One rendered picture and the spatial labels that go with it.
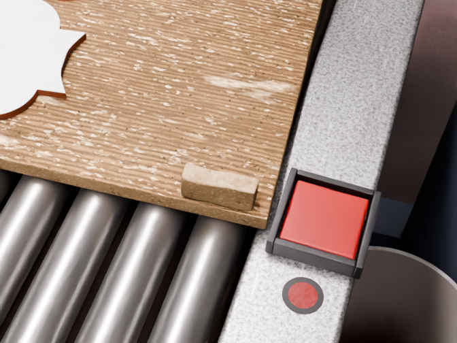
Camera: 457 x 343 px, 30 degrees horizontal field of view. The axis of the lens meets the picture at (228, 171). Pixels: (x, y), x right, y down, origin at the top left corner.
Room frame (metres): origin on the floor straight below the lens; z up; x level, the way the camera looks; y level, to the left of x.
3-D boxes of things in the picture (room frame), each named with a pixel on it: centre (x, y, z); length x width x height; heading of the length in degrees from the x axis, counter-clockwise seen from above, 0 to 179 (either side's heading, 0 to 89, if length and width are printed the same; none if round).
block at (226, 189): (0.39, 0.01, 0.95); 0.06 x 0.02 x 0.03; 81
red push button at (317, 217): (0.38, -0.08, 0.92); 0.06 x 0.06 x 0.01; 77
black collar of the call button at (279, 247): (0.38, -0.08, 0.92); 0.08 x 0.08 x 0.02; 77
